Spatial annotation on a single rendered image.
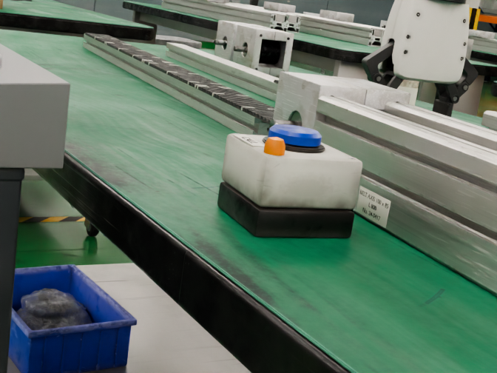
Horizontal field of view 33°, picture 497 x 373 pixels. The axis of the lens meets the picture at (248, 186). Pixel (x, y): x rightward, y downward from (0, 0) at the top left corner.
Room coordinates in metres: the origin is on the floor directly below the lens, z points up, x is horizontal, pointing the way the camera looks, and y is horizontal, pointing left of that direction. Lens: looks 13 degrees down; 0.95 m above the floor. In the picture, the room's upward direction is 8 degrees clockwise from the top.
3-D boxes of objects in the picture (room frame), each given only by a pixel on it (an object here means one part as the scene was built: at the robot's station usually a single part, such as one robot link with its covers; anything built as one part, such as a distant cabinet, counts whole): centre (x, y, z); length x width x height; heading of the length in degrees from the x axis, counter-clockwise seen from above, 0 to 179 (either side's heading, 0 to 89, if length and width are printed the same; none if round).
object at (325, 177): (0.62, -0.04, 0.81); 0.10 x 0.08 x 0.06; 115
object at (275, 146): (0.58, -0.01, 0.85); 0.01 x 0.01 x 0.01
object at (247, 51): (1.80, 0.02, 0.83); 0.11 x 0.10 x 0.10; 116
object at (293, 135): (0.62, -0.03, 0.84); 0.04 x 0.04 x 0.02
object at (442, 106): (1.06, -0.24, 0.84); 0.03 x 0.03 x 0.07; 25
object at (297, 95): (0.82, -0.07, 0.83); 0.12 x 0.09 x 0.10; 115
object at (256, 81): (1.48, 0.01, 0.79); 0.96 x 0.04 x 0.03; 25
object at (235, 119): (1.40, 0.19, 0.79); 0.96 x 0.04 x 0.03; 25
